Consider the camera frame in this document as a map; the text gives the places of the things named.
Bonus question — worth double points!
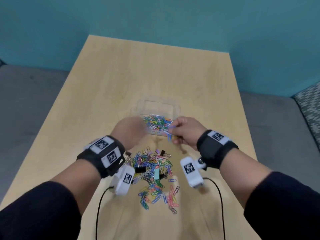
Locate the person's right hand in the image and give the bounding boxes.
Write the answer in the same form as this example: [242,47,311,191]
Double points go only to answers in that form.
[169,116,208,151]

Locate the person's left hand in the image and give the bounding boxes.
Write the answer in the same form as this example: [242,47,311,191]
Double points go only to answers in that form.
[110,116,148,151]

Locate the blue paper clip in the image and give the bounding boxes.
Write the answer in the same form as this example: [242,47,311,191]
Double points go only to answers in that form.
[163,125,177,143]

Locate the person's left forearm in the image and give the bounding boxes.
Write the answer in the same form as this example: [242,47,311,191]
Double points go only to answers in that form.
[49,158,103,216]

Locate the person's right forearm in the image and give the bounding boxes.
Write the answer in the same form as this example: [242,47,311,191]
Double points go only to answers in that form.
[219,147,273,210]

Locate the heap of clips in container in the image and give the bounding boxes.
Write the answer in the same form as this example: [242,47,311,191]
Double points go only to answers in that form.
[143,114,174,132]

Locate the clear plastic container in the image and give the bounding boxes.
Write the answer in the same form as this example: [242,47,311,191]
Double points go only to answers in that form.
[136,97,181,137]

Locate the black wristband with markers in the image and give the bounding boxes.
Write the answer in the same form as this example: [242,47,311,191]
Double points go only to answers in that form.
[196,129,239,170]
[76,135,126,178]

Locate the pile of colourful paper clips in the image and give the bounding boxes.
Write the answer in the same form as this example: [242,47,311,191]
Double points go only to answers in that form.
[124,146,181,215]

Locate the dark navy sleeve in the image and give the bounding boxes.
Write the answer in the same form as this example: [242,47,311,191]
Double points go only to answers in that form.
[0,181,82,240]
[243,171,320,240]

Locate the grey patterned cushion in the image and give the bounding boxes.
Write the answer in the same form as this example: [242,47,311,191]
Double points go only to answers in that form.
[292,81,320,151]

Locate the white wrist camera with marker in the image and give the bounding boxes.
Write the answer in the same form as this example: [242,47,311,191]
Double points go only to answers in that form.
[180,156,208,189]
[109,164,136,197]

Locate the black cable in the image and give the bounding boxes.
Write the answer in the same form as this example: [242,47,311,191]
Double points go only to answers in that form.
[202,177,226,240]
[95,186,114,240]

